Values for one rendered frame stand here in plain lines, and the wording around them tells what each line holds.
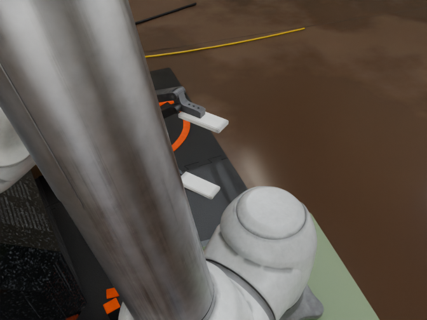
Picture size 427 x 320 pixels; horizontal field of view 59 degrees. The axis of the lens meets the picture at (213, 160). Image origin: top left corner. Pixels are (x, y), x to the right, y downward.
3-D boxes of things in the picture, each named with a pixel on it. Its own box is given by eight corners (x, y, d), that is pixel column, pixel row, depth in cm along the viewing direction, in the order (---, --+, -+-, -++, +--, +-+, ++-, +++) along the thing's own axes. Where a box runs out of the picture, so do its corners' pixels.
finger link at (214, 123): (188, 108, 58) (189, 105, 57) (228, 124, 56) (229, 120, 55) (177, 117, 56) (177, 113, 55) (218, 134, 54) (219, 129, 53)
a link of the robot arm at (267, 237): (321, 266, 72) (345, 193, 56) (272, 347, 62) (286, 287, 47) (250, 225, 79) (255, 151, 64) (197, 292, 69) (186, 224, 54)
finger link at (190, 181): (176, 180, 64) (176, 183, 65) (211, 197, 62) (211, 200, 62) (185, 171, 66) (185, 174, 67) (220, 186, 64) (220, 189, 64)
